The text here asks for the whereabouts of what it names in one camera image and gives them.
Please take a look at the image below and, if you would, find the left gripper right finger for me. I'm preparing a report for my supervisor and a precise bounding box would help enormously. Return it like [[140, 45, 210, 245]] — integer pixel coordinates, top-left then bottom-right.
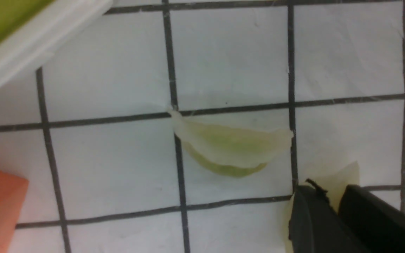
[[339, 185, 405, 253]]

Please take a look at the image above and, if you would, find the green lid white box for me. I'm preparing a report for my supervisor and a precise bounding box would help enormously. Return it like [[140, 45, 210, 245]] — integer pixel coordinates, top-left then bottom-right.
[[0, 0, 114, 88]]

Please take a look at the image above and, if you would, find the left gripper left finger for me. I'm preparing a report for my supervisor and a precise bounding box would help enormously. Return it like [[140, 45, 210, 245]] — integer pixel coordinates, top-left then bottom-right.
[[288, 179, 370, 253]]

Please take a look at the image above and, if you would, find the white grid tablecloth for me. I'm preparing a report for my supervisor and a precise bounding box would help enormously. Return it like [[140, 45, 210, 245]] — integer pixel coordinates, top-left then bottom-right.
[[0, 0, 405, 253]]

